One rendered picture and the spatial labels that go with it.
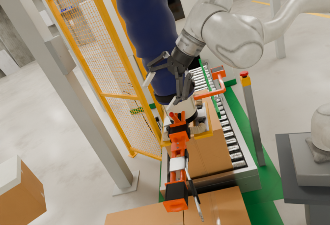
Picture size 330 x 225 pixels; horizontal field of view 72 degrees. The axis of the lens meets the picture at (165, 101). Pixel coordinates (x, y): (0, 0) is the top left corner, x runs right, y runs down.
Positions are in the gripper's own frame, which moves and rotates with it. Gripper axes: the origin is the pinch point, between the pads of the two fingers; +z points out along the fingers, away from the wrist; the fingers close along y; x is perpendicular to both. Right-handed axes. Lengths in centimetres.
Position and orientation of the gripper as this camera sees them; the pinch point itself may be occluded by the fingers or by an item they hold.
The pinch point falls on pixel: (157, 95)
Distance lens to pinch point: 85.8
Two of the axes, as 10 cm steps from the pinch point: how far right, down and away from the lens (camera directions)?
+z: -4.8, 7.4, 4.7
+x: 5.7, -1.4, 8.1
